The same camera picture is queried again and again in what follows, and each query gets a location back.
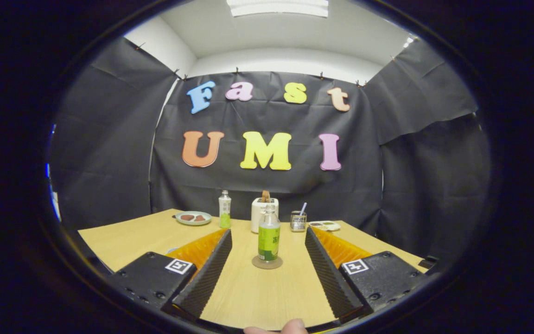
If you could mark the white straw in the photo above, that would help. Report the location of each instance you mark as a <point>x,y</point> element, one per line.
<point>303,208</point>

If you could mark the black backdrop cloth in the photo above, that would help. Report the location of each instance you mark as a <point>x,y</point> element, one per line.
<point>364,185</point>

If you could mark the pale green plate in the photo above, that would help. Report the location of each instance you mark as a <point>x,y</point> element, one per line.
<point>193,222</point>

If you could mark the green label juice bottle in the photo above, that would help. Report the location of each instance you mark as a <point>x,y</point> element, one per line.
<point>269,243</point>

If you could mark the white toaster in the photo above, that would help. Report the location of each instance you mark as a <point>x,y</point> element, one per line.
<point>256,215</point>

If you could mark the small black object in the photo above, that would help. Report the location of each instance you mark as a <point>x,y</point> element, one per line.
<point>428,262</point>

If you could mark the small capped green bottle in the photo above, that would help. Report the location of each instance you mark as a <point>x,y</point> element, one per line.
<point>225,211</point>

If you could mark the white cup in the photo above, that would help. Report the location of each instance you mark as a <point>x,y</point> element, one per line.
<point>172,250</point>

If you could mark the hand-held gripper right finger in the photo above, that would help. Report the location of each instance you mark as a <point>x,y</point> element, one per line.
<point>329,273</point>

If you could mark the round brown coaster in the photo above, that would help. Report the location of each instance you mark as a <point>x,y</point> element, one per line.
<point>257,263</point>

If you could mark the wooden table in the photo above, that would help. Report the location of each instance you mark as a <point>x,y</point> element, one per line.
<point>257,301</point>

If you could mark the metal mesh holder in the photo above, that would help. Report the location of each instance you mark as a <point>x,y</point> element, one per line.
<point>298,222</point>

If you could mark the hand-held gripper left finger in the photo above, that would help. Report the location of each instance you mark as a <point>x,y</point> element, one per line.
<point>206,278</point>

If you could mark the white divided dish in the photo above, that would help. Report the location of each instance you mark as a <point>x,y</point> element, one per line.
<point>325,226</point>

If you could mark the ceiling light panel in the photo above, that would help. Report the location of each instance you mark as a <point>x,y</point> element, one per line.
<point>276,7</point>

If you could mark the brown toast slice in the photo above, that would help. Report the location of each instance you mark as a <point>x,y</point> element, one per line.
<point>265,195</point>

